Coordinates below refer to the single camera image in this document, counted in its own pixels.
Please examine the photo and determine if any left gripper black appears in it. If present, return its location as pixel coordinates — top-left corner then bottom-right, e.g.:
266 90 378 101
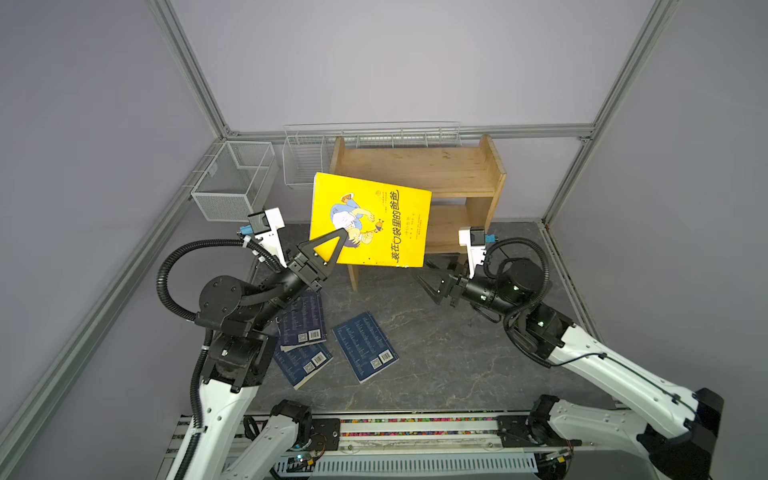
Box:
249 229 347 333

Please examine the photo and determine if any yellow book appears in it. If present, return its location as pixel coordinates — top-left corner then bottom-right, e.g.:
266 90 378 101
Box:
309 173 432 268

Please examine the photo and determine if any dark blue book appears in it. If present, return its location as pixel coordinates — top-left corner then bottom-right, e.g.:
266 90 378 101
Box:
273 343 333 390
277 291 327 352
332 312 399 383

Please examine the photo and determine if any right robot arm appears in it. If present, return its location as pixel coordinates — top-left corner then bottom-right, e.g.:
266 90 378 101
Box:
414 237 724 479

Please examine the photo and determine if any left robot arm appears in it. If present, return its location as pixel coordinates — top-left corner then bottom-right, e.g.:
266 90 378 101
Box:
156 229 348 479

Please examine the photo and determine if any white mesh box basket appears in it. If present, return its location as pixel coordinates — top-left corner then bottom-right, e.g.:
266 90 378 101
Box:
192 141 279 222

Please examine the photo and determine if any wooden two-tier bookshelf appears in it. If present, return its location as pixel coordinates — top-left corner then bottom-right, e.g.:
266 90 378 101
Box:
328 136 506 281

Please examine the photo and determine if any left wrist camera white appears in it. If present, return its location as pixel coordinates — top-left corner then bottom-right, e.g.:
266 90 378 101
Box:
239 208 286 267

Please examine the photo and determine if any white wire rack basket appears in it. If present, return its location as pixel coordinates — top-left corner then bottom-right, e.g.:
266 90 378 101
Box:
282 121 462 189

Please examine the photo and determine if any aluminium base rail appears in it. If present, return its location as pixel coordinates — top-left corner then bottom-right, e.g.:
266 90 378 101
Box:
164 409 673 460

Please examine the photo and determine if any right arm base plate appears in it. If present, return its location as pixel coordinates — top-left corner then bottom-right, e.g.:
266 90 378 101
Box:
496 415 583 448

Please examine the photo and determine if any white slotted cable duct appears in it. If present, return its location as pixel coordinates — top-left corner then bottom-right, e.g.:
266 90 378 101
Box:
273 453 539 479

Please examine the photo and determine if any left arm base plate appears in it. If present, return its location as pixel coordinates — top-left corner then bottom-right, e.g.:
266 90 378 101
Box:
289 417 341 452

